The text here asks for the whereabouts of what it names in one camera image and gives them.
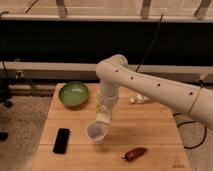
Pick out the white crumpled object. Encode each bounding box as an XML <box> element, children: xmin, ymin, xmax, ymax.
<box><xmin>129</xmin><ymin>94</ymin><xmax>149</xmax><ymax>104</ymax></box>

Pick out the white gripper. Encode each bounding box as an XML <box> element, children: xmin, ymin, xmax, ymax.
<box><xmin>96</xmin><ymin>93</ymin><xmax>118</xmax><ymax>114</ymax></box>

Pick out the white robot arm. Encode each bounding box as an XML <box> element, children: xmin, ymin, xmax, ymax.
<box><xmin>96</xmin><ymin>55</ymin><xmax>213</xmax><ymax>130</ymax></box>

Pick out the black cable on floor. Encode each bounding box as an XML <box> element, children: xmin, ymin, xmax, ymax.
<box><xmin>173</xmin><ymin>112</ymin><xmax>208</xmax><ymax>150</ymax></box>

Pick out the black rectangular remote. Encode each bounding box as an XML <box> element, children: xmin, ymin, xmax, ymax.
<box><xmin>53</xmin><ymin>128</ymin><xmax>70</xmax><ymax>154</ymax></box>

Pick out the red chili pepper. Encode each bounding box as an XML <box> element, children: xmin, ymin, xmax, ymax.
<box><xmin>123</xmin><ymin>147</ymin><xmax>147</xmax><ymax>162</ymax></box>

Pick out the black cable on wall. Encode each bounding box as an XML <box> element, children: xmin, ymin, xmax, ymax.
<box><xmin>134</xmin><ymin>13</ymin><xmax>165</xmax><ymax>73</ymax></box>

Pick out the green bowl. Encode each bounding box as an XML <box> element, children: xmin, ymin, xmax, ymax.
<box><xmin>58</xmin><ymin>81</ymin><xmax>89</xmax><ymax>107</ymax></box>

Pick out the white ceramic cup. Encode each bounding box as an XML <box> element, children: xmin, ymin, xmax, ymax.
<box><xmin>86</xmin><ymin>121</ymin><xmax>107</xmax><ymax>144</ymax></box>

